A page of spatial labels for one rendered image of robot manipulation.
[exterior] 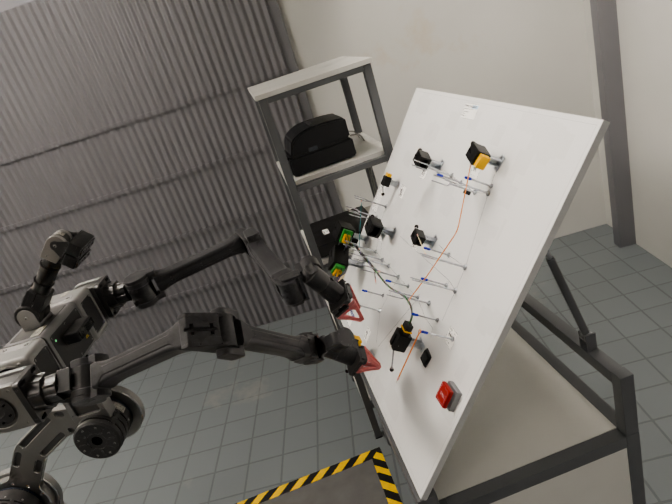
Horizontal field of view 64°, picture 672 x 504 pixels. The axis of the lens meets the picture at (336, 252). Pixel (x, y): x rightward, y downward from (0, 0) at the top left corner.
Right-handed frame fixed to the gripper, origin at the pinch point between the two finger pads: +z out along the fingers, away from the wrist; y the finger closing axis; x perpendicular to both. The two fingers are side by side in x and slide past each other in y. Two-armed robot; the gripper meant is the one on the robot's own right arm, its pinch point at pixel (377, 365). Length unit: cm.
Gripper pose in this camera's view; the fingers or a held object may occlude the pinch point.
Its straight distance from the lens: 166.2
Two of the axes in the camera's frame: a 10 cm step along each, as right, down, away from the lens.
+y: -1.3, -4.9, 8.6
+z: 8.6, 3.8, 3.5
